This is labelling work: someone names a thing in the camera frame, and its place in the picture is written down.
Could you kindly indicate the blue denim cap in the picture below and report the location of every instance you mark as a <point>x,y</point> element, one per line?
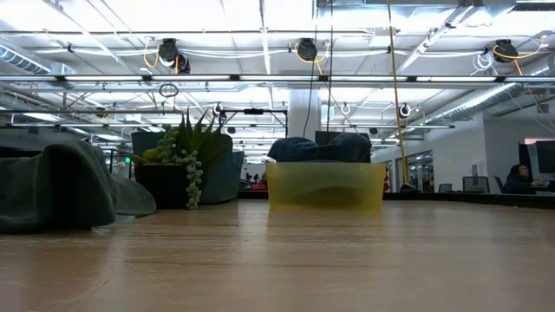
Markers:
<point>321,151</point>

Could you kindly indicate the dark green cap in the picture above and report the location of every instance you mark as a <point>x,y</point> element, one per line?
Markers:
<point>65,186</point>

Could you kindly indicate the yellow translucent plastic bin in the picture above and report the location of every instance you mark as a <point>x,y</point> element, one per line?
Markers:
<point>282,186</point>

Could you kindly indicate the red container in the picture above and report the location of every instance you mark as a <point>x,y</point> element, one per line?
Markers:
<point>259,186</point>

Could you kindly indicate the black computer monitor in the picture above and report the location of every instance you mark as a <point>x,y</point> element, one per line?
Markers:
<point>545,156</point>
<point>325,135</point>

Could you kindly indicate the long ceiling light strip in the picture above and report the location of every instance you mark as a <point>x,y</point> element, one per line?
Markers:
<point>277,78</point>

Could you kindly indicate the potted succulent plant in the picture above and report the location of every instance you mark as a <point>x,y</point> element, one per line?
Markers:
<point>165,186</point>

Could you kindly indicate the black office chair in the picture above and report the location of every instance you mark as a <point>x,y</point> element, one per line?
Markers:
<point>445,188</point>
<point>476,184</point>

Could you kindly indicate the person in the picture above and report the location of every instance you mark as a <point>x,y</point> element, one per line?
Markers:
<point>518,182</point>

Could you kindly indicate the black metal gantry frame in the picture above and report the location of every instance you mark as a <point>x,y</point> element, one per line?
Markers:
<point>253,111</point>

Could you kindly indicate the silver spiral air duct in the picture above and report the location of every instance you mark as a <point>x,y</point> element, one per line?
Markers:
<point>21,60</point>
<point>477,102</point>

